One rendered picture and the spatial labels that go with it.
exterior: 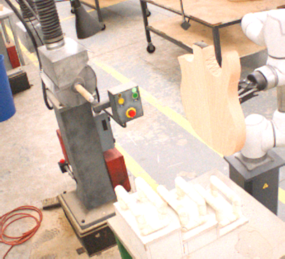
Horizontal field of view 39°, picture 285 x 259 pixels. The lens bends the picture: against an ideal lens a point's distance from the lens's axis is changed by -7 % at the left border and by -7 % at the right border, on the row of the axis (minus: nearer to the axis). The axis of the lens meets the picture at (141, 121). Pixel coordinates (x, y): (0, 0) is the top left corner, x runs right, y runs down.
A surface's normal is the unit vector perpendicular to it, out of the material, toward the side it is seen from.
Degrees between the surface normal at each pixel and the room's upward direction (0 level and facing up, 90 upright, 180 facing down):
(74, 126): 90
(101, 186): 90
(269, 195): 90
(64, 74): 90
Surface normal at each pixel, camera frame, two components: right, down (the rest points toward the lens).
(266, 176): 0.34, 0.43
